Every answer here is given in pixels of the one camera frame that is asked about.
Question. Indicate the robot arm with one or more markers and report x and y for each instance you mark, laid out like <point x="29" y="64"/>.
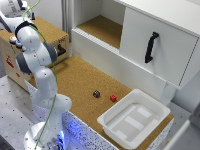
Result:
<point x="45" y="86"/>

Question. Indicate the purple block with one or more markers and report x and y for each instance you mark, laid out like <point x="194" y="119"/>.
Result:
<point x="96" y="94"/>

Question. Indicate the white cabinet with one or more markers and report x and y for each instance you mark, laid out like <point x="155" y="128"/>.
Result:
<point x="100" y="55"/>

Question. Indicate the pink block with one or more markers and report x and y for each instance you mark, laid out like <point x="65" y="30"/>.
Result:
<point x="113" y="98"/>

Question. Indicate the white sliding door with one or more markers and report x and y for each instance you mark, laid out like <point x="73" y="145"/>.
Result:
<point x="133" y="36"/>

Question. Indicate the white plastic box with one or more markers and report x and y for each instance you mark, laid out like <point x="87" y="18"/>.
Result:
<point x="133" y="121"/>

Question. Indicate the green button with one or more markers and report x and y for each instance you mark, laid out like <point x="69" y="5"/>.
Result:
<point x="24" y="49"/>

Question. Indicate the blue button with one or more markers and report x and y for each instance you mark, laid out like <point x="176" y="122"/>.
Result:
<point x="18" y="43"/>

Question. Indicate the red button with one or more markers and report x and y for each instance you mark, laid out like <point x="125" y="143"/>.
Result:
<point x="12" y="39"/>

